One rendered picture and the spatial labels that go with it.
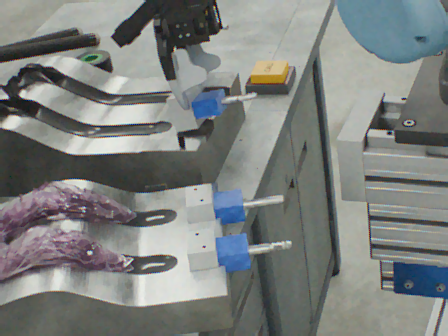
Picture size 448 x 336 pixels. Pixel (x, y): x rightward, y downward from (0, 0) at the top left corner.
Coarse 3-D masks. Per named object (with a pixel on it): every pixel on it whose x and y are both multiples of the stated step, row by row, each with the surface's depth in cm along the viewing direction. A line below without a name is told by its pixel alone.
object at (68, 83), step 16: (32, 64) 157; (16, 80) 152; (32, 80) 153; (48, 80) 153; (64, 80) 156; (16, 96) 147; (96, 96) 155; (112, 96) 155; (128, 96) 155; (144, 96) 154; (160, 96) 153; (32, 112) 147; (48, 112) 147; (64, 128) 145; (80, 128) 146; (96, 128) 146; (112, 128) 145; (128, 128) 144; (144, 128) 144; (160, 128) 142
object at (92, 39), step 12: (72, 36) 195; (84, 36) 196; (96, 36) 198; (12, 48) 185; (24, 48) 187; (36, 48) 188; (48, 48) 190; (60, 48) 192; (72, 48) 194; (0, 60) 183; (12, 60) 186
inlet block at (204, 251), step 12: (192, 240) 116; (204, 240) 115; (216, 240) 117; (228, 240) 117; (240, 240) 116; (192, 252) 113; (204, 252) 113; (216, 252) 114; (228, 252) 115; (240, 252) 114; (252, 252) 116; (264, 252) 116; (192, 264) 114; (204, 264) 114; (216, 264) 114; (228, 264) 115; (240, 264) 115
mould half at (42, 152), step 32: (64, 64) 159; (0, 96) 169; (32, 96) 149; (64, 96) 151; (0, 128) 141; (32, 128) 142; (224, 128) 147; (0, 160) 144; (32, 160) 143; (64, 160) 141; (96, 160) 139; (128, 160) 138; (160, 160) 136; (192, 160) 135; (224, 160) 147; (0, 192) 148
